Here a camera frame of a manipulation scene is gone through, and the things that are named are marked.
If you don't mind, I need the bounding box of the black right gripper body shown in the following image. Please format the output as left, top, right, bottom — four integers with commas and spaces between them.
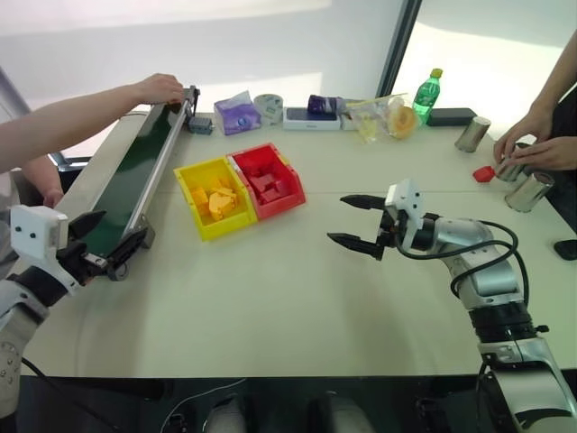
374, 203, 409, 252

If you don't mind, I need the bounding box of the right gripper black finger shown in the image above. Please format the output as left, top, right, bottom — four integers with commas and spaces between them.
339, 193, 389, 213
325, 232, 385, 263

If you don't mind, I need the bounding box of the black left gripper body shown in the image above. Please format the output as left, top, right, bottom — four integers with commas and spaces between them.
53, 239, 114, 287

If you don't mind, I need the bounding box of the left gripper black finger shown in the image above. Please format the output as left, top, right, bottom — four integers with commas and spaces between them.
106, 225, 150, 272
69, 209, 107, 241

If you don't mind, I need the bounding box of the shiny metal can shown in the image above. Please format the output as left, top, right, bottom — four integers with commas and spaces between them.
453, 115, 492, 153
494, 153, 532, 183
503, 172, 556, 214

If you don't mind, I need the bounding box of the pale person's left hand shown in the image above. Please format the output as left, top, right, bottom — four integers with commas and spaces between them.
133, 72, 187, 106

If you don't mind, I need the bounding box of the dark-clothed person's right hand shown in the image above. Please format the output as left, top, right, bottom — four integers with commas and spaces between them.
492, 119, 554, 166

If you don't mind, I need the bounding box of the dark-clothed person's left hand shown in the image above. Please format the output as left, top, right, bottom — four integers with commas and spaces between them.
508, 136, 577, 172

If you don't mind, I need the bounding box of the clear plastic bag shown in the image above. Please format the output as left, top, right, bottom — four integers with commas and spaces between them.
343, 92, 421, 145

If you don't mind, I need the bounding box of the red plastic bin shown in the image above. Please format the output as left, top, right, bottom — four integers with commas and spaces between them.
229, 143, 307, 223

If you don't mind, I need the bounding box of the red plastic block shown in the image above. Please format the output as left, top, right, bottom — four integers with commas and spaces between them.
268, 177, 292, 199
249, 174, 272, 200

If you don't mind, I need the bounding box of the round orange bread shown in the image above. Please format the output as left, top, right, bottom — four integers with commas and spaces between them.
386, 105, 418, 141

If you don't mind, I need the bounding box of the yellow plastic bin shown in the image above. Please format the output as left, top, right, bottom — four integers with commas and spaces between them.
173, 156, 259, 243

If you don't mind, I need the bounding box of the white flat phone box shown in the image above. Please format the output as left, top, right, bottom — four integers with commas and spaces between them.
282, 106, 343, 133

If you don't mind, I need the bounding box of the purple wrapped packet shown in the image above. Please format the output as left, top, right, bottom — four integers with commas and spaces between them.
307, 94, 347, 115

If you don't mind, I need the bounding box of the flat black box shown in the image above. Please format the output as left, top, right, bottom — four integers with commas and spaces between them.
425, 107, 478, 128

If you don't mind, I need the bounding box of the green plastic soda bottle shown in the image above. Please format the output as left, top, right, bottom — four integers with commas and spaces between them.
411, 68, 445, 126

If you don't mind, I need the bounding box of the grey tape roll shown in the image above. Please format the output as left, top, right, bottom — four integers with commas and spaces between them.
252, 93, 286, 128

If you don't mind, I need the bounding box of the purple tissue pack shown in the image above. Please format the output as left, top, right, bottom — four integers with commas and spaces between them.
212, 89, 263, 137

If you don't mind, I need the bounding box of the dark-clothed person's body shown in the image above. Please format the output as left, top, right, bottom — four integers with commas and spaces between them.
545, 79, 577, 226

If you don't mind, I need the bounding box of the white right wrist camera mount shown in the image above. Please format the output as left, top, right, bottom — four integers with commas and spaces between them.
384, 178, 427, 253

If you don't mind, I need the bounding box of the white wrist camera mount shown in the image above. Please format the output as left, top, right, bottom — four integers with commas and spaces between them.
8, 204, 87, 297
384, 178, 427, 253

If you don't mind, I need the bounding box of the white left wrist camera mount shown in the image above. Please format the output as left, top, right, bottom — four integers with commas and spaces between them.
8, 204, 87, 297

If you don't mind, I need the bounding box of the green belt conveyor silver frame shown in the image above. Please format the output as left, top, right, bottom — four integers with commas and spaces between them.
52, 84, 202, 283

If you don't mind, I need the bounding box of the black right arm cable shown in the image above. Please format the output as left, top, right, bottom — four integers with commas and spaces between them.
449, 219, 532, 319

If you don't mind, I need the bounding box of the dark window post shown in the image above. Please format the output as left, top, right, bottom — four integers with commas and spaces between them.
380, 0, 424, 98

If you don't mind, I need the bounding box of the thin white cable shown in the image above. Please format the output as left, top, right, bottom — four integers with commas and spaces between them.
165, 378, 247, 433

